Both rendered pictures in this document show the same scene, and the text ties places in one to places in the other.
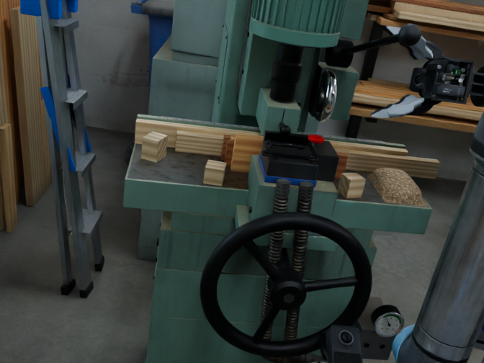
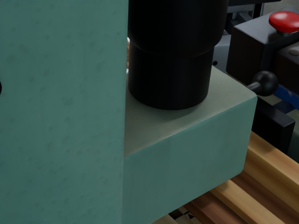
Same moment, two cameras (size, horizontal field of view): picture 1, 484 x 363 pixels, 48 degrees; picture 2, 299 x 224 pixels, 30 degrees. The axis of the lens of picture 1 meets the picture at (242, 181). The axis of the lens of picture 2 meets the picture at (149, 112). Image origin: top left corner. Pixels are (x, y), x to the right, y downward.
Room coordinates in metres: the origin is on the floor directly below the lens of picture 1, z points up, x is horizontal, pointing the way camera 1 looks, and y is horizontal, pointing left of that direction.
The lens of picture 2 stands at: (1.26, 0.19, 1.24)
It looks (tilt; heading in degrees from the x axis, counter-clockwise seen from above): 36 degrees down; 238
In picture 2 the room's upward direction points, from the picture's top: 4 degrees clockwise
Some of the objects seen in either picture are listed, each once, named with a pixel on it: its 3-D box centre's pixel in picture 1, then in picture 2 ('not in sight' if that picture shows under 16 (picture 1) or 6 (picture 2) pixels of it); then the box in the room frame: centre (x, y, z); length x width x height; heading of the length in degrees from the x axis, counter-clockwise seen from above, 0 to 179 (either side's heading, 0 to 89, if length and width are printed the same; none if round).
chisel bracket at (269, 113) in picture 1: (277, 117); (138, 153); (1.11, -0.05, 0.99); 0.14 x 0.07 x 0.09; 8
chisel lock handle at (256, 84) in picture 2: (284, 126); (244, 93); (1.02, -0.06, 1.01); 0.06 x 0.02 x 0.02; 8
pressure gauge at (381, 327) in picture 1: (385, 323); not in sight; (0.92, -0.34, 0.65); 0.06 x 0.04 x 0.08; 98
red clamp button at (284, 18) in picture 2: (316, 138); (286, 21); (0.93, -0.12, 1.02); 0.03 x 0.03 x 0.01
